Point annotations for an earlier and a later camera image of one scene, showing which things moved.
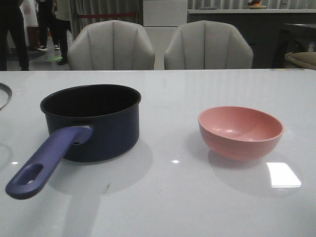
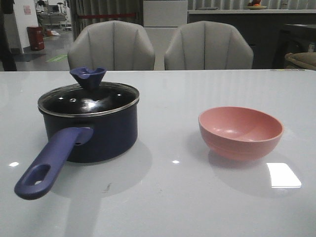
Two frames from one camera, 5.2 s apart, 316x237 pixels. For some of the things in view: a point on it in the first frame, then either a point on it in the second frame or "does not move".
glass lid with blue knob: (5, 96) to (90, 97)
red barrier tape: (106, 15) does not move
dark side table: (293, 38) does not move
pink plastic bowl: (239, 133) does not move
